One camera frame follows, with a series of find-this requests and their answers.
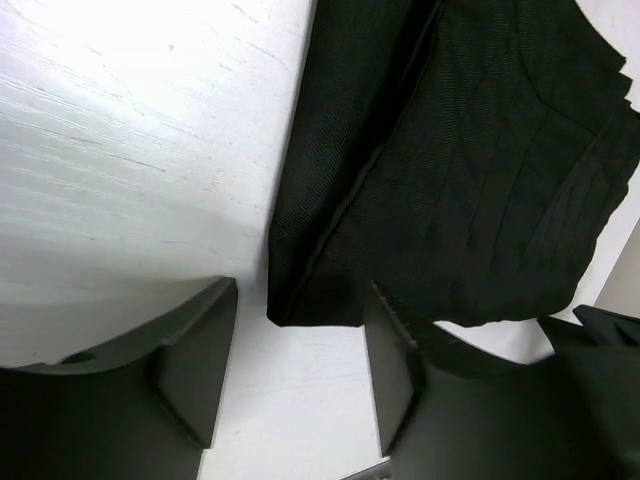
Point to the black pleated skirt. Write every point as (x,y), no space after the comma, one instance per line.
(462,157)

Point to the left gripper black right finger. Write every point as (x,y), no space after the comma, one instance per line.
(448,410)

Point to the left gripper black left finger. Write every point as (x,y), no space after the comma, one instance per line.
(140,406)

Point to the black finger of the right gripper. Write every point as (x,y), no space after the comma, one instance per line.
(599,334)

